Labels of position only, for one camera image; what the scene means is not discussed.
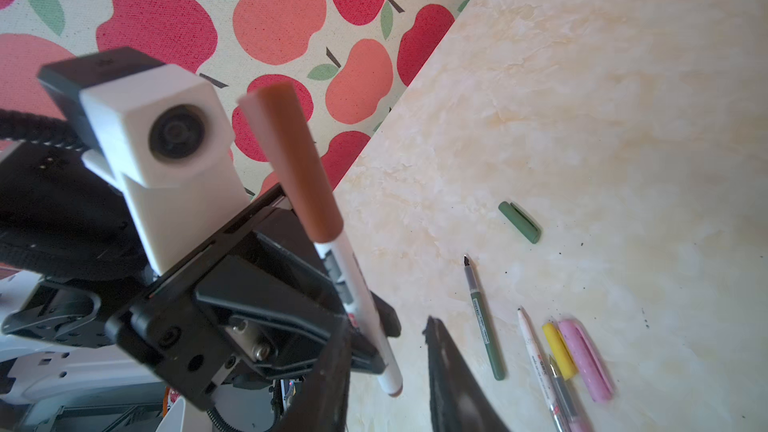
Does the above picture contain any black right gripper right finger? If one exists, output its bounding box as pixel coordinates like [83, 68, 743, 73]
[423, 316, 508, 431]

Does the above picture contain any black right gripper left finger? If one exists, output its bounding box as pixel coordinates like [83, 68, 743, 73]
[272, 319, 351, 431]

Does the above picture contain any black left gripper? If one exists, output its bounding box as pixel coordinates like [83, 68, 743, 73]
[104, 184, 402, 412]

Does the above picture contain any pink pen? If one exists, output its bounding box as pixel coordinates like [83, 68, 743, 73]
[548, 355, 593, 432]

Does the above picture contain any white pen brown end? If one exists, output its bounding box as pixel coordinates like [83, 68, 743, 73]
[314, 231, 403, 397]

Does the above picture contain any brown pen cap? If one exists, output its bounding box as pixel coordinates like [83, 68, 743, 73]
[238, 82, 344, 244]

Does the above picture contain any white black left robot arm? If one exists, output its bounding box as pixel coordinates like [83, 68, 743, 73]
[1, 143, 385, 412]

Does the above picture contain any dark green pen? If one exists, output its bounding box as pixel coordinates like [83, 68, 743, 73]
[463, 255, 505, 381]

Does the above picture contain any white pen yellow end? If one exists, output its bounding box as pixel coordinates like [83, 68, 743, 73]
[517, 307, 570, 432]

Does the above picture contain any yellow pen cap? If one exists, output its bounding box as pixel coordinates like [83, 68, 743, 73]
[542, 322, 578, 380]

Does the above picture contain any dark green pen cap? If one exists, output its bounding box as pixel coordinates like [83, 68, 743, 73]
[498, 201, 542, 244]

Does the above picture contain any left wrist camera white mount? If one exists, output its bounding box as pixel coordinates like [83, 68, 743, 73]
[37, 47, 251, 274]

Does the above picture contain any black corrugated cable conduit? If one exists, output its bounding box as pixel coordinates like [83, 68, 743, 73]
[0, 109, 91, 154]

